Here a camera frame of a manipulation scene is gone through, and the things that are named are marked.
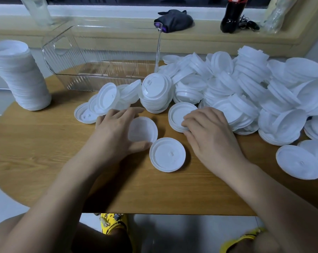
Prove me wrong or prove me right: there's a person's right hand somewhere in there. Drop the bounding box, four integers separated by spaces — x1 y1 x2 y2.
181 106 248 179

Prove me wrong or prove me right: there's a person's left hand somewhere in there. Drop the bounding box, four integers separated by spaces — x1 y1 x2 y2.
81 107 152 169

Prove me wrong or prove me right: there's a white plastic cup lid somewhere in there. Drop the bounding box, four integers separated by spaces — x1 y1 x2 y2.
128 116 158 144
149 137 186 173

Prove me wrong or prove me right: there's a short stack of white lids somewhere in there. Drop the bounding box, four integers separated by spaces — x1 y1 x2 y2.
168 102 198 134

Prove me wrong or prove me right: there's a person's right forearm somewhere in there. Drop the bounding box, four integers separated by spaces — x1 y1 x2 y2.
217 158 318 253

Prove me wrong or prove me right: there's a person's left forearm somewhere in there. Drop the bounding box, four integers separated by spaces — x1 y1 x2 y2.
0 153 122 253

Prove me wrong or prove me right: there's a yellow left shoe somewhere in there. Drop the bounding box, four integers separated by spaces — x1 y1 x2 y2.
99 213 128 235

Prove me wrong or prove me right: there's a yellow shoe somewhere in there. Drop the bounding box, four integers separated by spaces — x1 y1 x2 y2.
219 228 266 253
99 213 128 235

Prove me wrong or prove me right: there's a pile of white lids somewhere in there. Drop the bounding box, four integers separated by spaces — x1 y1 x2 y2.
74 45 318 180

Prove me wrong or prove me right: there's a clear plastic storage box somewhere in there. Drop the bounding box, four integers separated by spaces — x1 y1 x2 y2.
42 22 163 92

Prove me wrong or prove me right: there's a beige window ledge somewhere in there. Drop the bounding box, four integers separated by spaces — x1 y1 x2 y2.
0 8 318 59

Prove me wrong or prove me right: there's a person's left leg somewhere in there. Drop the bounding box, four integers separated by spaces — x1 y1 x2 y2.
0 213 133 253

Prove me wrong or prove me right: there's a person's leg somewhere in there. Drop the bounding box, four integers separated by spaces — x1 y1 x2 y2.
231 231 282 253
0 213 133 253

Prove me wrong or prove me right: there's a yellow right shoe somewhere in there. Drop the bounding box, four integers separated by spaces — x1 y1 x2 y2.
219 228 266 253

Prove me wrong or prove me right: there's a dark grey folded cloth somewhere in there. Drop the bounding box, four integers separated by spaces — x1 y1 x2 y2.
154 9 194 34

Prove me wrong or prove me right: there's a person's right leg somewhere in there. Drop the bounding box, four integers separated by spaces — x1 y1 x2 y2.
231 231 282 253

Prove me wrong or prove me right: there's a dark soda bottle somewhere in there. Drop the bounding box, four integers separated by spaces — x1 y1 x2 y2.
220 0 249 34

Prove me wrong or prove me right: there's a black key bundle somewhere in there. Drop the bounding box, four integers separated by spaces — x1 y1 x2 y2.
238 15 260 31

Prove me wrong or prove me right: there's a tall stack of white lids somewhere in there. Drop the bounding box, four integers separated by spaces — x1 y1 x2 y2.
0 40 52 112

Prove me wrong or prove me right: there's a clear plastic bottle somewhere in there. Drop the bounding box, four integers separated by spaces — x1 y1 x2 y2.
18 0 54 27
262 0 299 34

